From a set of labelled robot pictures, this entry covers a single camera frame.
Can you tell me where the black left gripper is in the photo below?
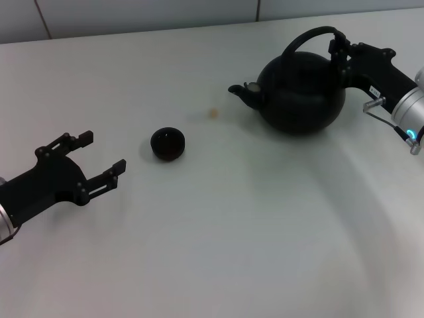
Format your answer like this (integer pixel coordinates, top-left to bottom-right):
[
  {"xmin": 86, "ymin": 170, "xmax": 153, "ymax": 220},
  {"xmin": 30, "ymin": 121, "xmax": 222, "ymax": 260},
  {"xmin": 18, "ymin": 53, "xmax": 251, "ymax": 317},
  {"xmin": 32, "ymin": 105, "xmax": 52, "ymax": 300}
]
[{"xmin": 0, "ymin": 131, "xmax": 127, "ymax": 228}]

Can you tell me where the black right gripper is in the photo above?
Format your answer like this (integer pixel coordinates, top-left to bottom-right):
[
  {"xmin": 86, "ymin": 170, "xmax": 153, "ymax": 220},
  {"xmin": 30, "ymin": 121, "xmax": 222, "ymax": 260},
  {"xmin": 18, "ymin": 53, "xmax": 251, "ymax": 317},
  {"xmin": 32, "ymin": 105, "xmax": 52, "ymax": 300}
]
[{"xmin": 328, "ymin": 34, "xmax": 417, "ymax": 112}]

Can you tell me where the dark brown teacup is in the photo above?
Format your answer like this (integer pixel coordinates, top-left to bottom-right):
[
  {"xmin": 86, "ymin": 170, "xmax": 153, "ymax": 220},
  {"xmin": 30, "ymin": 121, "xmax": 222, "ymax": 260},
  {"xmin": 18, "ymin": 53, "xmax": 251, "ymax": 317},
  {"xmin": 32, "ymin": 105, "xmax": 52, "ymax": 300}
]
[{"xmin": 150, "ymin": 127, "xmax": 186, "ymax": 162}]

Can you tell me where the black round teapot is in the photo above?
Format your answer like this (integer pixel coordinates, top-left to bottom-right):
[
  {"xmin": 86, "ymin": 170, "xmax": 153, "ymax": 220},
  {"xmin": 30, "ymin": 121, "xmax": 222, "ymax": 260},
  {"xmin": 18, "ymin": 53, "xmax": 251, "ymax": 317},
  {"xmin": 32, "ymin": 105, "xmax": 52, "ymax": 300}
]
[{"xmin": 227, "ymin": 26, "xmax": 347, "ymax": 135}]

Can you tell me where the right gripper connector with cable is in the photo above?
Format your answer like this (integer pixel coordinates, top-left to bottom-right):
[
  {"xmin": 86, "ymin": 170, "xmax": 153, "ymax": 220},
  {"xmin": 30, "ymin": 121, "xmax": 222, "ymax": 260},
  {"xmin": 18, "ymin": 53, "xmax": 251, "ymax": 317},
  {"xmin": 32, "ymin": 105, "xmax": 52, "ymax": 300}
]
[{"xmin": 362, "ymin": 97, "xmax": 422, "ymax": 156}]

